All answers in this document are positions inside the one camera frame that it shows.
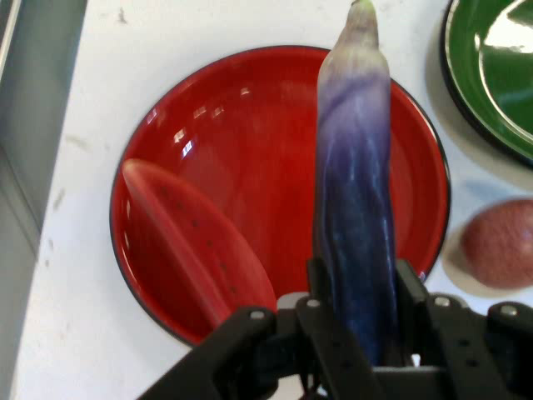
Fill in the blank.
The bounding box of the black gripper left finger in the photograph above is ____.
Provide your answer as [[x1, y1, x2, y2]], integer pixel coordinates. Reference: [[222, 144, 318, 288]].
[[137, 257, 389, 400]]

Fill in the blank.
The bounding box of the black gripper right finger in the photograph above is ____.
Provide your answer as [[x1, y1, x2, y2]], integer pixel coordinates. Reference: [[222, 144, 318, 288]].
[[394, 257, 533, 400]]

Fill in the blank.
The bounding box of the purple eggplant toy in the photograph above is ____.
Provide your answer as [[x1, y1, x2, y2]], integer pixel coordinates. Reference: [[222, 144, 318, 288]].
[[313, 0, 401, 368]]

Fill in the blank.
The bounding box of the reddish round radish toy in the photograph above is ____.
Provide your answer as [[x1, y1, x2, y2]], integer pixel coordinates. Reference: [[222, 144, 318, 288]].
[[461, 198, 533, 290]]

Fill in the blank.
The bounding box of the red watermelon slice toy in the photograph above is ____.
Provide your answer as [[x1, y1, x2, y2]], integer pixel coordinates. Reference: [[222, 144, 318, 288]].
[[121, 157, 278, 331]]

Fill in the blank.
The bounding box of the red plate with black rim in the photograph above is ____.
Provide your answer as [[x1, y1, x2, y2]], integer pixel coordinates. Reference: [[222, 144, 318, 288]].
[[108, 44, 452, 349]]

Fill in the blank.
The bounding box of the green plate with white print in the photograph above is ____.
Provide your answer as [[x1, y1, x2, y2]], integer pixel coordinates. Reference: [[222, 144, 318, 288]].
[[439, 0, 533, 168]]

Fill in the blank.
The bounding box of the aluminium wall rail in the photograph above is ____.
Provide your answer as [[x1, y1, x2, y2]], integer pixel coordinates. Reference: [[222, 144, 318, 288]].
[[0, 0, 89, 400]]

